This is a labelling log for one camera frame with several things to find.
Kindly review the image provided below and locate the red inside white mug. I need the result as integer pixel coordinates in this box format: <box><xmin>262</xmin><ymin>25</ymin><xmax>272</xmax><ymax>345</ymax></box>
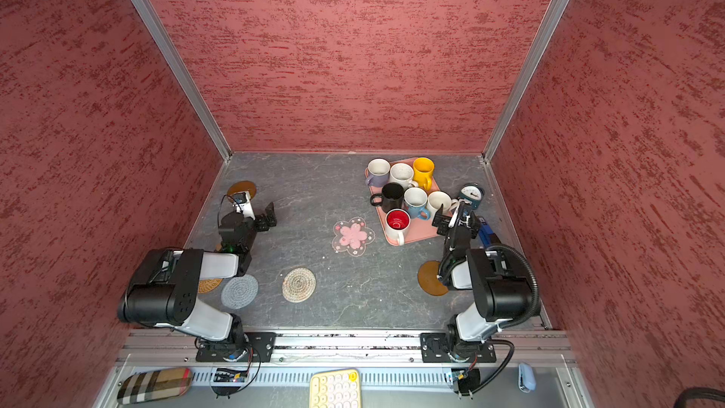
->
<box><xmin>383</xmin><ymin>209</ymin><xmax>412</xmax><ymax>246</ymax></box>

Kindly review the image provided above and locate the pink flower coaster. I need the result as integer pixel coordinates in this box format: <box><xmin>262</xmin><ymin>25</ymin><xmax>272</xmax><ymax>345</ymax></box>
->
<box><xmin>332</xmin><ymin>216</ymin><xmax>376</xmax><ymax>257</ymax></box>

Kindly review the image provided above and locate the beige woven round coaster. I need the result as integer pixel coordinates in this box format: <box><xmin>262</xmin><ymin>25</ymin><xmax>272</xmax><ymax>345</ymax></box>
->
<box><xmin>281</xmin><ymin>267</ymin><xmax>316</xmax><ymax>303</ymax></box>

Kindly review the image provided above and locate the white mug right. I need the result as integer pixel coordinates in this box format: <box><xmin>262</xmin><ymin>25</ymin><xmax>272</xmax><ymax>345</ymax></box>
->
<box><xmin>427</xmin><ymin>191</ymin><xmax>453</xmax><ymax>216</ymax></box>

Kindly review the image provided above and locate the black mug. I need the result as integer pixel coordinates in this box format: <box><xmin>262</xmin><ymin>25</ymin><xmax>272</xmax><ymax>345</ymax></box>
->
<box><xmin>369</xmin><ymin>182</ymin><xmax>405</xmax><ymax>213</ymax></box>

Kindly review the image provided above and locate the pink tray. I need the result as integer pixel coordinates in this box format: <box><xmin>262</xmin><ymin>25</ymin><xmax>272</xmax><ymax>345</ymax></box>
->
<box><xmin>376</xmin><ymin>158</ymin><xmax>440</xmax><ymax>244</ymax></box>

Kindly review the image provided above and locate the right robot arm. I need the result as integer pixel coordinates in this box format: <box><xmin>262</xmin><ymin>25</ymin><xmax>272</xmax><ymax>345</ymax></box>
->
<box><xmin>432</xmin><ymin>201</ymin><xmax>541</xmax><ymax>362</ymax></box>

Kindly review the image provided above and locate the white mug back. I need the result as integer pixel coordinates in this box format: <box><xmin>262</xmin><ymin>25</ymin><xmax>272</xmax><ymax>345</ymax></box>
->
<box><xmin>388</xmin><ymin>162</ymin><xmax>418</xmax><ymax>190</ymax></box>

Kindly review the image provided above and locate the grey round coaster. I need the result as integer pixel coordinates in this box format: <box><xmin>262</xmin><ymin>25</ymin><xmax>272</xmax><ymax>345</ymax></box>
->
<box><xmin>221</xmin><ymin>275</ymin><xmax>259</xmax><ymax>310</ymax></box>

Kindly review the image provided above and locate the yellow keypad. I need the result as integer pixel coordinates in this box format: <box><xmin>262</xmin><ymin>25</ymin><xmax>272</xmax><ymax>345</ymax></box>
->
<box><xmin>309</xmin><ymin>368</ymin><xmax>362</xmax><ymax>408</ymax></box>

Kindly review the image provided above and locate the blue mug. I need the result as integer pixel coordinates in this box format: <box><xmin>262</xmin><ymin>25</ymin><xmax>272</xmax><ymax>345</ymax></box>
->
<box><xmin>404</xmin><ymin>187</ymin><xmax>432</xmax><ymax>220</ymax></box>

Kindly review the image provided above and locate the blue stapler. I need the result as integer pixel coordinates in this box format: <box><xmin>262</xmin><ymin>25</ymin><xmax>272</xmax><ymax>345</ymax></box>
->
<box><xmin>478</xmin><ymin>216</ymin><xmax>501</xmax><ymax>247</ymax></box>

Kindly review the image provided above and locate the purple mug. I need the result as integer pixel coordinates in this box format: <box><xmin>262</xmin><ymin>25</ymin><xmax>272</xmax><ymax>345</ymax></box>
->
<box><xmin>366</xmin><ymin>159</ymin><xmax>391</xmax><ymax>188</ymax></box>

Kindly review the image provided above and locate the yellow mug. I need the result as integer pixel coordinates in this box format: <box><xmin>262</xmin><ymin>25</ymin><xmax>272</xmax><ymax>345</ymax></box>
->
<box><xmin>413</xmin><ymin>158</ymin><xmax>435</xmax><ymax>193</ymax></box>

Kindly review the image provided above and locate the dark glossy brown coaster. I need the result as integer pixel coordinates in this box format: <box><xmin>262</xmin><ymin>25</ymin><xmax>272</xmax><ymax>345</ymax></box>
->
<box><xmin>227</xmin><ymin>181</ymin><xmax>257</xmax><ymax>200</ymax></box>

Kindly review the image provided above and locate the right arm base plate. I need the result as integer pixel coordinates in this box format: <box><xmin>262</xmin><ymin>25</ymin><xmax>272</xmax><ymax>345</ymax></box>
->
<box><xmin>420</xmin><ymin>332</ymin><xmax>497</xmax><ymax>364</ymax></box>

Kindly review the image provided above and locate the black cable corner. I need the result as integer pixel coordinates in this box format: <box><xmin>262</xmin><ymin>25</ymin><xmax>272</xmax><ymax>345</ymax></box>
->
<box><xmin>673</xmin><ymin>387</ymin><xmax>725</xmax><ymax>408</ymax></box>

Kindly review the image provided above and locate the brown wooden round coaster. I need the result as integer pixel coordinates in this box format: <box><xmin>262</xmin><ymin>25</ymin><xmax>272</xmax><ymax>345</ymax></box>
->
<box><xmin>417</xmin><ymin>261</ymin><xmax>449</xmax><ymax>297</ymax></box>

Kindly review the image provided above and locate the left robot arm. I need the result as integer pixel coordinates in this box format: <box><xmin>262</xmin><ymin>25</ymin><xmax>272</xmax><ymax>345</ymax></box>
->
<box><xmin>117</xmin><ymin>181</ymin><xmax>278</xmax><ymax>362</ymax></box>

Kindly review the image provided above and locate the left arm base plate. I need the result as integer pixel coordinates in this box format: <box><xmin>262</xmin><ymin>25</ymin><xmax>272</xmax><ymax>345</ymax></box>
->
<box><xmin>194</xmin><ymin>332</ymin><xmax>277</xmax><ymax>363</ymax></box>

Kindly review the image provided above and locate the plaid glasses case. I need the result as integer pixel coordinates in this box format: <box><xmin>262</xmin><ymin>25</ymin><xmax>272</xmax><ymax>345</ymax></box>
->
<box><xmin>116</xmin><ymin>368</ymin><xmax>193</xmax><ymax>405</ymax></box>

